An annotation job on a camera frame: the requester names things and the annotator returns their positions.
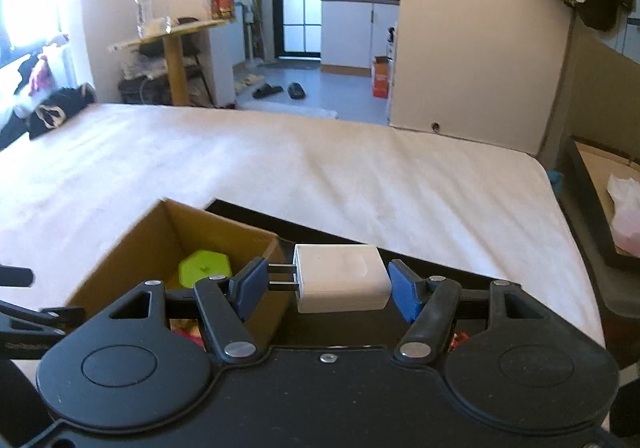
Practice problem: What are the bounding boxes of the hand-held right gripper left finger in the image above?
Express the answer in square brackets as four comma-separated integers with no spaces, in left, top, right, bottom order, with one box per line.
[107,256,272,365]

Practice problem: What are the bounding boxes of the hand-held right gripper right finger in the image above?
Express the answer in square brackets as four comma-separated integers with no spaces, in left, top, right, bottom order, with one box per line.
[387,258,539,363]

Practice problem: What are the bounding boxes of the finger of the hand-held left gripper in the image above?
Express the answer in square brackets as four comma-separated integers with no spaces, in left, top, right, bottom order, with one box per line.
[0,266,35,287]
[0,299,87,332]

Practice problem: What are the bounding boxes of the lime green toy box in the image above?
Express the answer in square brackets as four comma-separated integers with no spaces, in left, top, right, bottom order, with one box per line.
[178,250,234,289]

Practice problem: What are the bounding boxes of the white plug charger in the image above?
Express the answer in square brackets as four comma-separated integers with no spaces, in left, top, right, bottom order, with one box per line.
[268,243,392,314]

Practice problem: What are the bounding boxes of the brown cardboard box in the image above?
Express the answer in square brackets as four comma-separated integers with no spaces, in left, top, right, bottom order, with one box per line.
[64,198,289,350]

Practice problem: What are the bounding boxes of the white bed mattress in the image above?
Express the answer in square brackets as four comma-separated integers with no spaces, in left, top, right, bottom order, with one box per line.
[0,102,607,379]

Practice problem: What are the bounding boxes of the dark clothes with beige print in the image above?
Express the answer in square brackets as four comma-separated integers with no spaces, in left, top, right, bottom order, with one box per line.
[27,82,99,142]

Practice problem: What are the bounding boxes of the white floor mat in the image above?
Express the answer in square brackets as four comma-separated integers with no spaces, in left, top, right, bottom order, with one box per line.
[234,97,340,122]

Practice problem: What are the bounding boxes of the pink cloth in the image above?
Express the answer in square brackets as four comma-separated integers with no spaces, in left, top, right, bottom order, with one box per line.
[27,55,54,94]

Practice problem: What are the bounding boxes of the black tray with cardboard liner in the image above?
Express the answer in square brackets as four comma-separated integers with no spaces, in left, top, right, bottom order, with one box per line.
[557,135,640,272]

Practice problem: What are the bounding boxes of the pair of beige slippers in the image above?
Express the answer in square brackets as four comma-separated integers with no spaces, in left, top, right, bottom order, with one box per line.
[233,72,266,92]

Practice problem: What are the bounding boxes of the orange cardboard box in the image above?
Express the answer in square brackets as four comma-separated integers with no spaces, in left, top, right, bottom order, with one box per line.
[370,55,394,99]

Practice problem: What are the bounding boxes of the white plastic bag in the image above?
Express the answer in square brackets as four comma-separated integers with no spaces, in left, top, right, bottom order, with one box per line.
[605,172,640,257]

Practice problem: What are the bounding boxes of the pile of clutter under table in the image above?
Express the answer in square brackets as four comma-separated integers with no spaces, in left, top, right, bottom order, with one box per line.
[117,42,209,104]

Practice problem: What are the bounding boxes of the yellow round table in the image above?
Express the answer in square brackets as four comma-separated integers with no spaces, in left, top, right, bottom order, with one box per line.
[107,17,236,107]

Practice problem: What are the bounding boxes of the white kitchen cabinet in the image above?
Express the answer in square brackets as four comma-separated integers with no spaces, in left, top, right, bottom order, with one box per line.
[319,0,401,72]

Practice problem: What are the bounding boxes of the large leaning cardboard sheet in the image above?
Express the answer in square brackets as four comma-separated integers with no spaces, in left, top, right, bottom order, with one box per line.
[537,32,640,165]

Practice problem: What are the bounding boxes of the red can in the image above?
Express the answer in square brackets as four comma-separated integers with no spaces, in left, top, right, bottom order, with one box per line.
[208,0,237,20]

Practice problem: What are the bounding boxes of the clear plastic water bottle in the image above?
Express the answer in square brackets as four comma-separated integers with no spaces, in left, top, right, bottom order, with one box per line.
[133,0,172,38]

